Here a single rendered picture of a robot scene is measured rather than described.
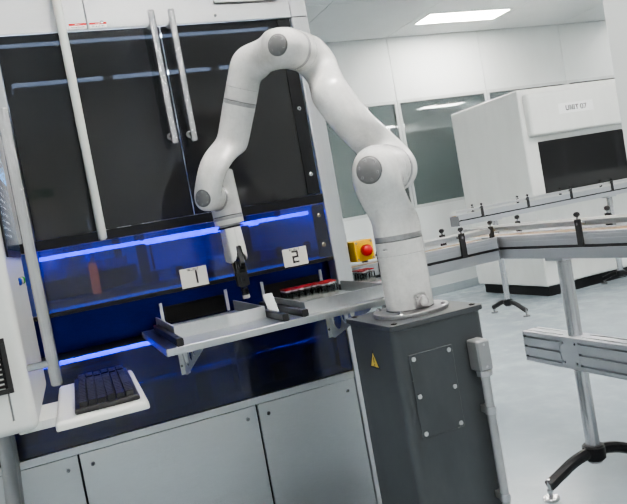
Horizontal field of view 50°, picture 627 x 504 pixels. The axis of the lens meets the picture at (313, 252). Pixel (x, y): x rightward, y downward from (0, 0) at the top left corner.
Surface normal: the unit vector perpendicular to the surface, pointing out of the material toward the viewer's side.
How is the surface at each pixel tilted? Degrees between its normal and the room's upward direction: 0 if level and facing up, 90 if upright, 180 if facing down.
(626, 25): 90
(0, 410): 90
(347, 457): 90
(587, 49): 90
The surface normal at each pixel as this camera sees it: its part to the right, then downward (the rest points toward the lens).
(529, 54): 0.37, -0.01
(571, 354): -0.92, 0.18
